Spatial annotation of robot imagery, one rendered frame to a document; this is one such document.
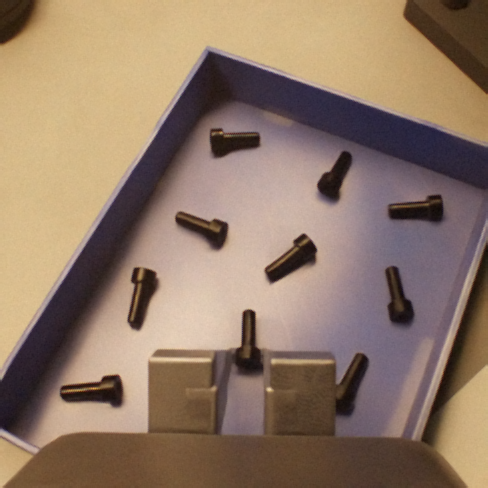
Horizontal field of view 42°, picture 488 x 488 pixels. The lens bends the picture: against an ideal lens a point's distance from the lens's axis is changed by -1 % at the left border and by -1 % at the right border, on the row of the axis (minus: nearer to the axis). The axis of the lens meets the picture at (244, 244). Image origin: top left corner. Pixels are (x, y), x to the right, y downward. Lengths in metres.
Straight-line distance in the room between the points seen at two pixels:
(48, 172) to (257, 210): 0.07
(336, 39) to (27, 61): 0.11
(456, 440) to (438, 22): 0.14
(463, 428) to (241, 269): 0.08
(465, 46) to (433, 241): 0.07
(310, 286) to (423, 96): 0.08
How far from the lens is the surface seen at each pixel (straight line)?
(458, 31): 0.24
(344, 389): 0.17
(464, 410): 0.19
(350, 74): 0.24
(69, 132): 0.23
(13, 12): 0.26
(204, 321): 0.18
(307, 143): 0.21
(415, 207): 0.20
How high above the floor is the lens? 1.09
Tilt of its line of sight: 63 degrees down
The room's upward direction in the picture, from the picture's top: 2 degrees counter-clockwise
